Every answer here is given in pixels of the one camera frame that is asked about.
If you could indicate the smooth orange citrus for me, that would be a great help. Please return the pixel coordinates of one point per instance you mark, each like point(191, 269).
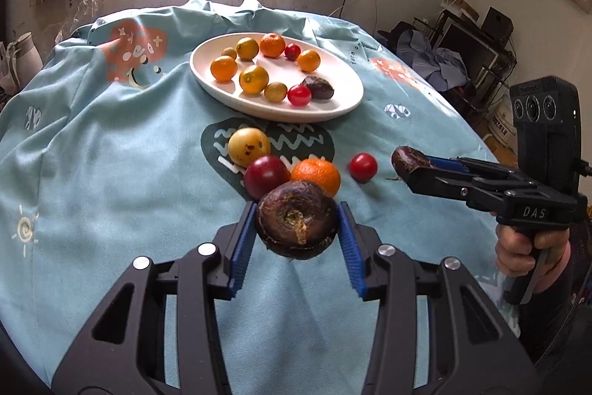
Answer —
point(308, 60)

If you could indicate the small yellow green fruit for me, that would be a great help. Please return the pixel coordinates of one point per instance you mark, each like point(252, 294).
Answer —
point(275, 92)

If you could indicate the large textured orange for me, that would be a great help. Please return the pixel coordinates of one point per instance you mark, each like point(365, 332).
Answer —
point(272, 45)

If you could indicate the dark red plum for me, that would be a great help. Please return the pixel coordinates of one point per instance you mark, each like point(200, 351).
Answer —
point(265, 174)

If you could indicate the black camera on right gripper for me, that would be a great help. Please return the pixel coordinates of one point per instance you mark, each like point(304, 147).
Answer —
point(546, 116)

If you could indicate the light blue patterned tablecloth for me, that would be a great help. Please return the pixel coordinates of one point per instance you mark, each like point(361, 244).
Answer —
point(115, 151)

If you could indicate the blue clothes pile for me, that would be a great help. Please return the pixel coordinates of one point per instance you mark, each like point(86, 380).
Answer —
point(442, 68)

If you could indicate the red cherry tomato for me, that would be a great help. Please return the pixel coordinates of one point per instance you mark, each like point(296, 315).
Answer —
point(299, 95)
point(363, 167)
point(292, 51)

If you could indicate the small yellow fruit on plate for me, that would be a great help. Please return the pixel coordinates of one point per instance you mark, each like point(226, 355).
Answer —
point(230, 52)

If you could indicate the right hand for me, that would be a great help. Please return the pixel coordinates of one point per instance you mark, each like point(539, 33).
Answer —
point(515, 254)

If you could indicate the white pitcher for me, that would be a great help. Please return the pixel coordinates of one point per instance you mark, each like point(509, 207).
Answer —
point(20, 62)

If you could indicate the textured mandarin orange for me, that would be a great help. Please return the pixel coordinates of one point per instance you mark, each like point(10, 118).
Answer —
point(321, 172)

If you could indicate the dark brown water chestnut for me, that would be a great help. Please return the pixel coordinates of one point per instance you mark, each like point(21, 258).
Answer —
point(297, 220)

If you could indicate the yellow orange lemon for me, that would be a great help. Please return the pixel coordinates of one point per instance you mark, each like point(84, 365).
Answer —
point(254, 79)

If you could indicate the small orange citrus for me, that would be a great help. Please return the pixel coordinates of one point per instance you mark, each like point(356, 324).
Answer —
point(224, 68)

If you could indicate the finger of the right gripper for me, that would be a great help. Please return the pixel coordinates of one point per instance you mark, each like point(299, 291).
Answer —
point(444, 186)
point(462, 165)

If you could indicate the large yellow orange citrus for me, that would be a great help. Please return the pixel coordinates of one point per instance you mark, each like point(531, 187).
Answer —
point(247, 48)

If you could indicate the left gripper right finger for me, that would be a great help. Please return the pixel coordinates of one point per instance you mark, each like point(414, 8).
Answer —
point(437, 331)

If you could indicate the black shelf with monitor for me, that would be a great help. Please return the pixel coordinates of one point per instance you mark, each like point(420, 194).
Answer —
point(488, 63)

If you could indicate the yellow spotted fruit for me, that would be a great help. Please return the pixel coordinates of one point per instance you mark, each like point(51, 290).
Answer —
point(247, 145)

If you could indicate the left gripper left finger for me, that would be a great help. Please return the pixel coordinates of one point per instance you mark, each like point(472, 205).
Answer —
point(156, 331)

